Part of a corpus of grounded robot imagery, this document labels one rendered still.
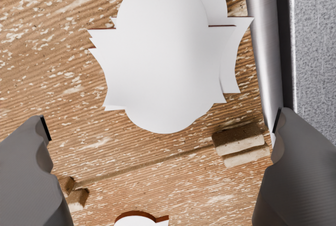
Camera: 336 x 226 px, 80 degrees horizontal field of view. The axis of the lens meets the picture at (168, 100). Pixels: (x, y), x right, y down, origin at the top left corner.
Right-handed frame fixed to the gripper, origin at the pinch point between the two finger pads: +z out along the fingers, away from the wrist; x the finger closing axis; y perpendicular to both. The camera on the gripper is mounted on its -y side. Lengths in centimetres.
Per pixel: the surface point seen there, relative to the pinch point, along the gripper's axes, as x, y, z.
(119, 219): -7.9, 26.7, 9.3
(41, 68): -13.0, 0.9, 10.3
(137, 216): -4.8, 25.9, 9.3
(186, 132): 2.9, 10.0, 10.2
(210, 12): 4.2, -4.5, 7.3
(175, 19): 1.2, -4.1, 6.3
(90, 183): -11.4, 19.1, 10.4
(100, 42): -5.0, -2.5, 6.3
